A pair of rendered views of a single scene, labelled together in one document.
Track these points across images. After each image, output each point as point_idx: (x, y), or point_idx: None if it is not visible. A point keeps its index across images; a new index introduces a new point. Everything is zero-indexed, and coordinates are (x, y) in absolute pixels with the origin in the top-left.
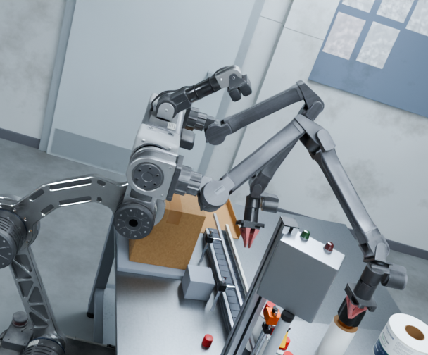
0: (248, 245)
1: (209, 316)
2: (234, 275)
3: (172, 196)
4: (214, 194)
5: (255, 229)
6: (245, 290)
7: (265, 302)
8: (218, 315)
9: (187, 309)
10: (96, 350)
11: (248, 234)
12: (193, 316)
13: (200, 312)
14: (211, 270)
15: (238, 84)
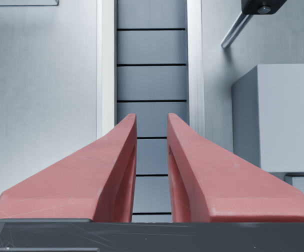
0: (135, 146)
1: (236, 17)
2: (190, 71)
3: None
4: None
5: (92, 212)
6: (115, 75)
7: (18, 119)
8: (205, 25)
9: None
10: None
11: (190, 153)
12: (287, 9)
13: (262, 31)
14: (262, 150)
15: None
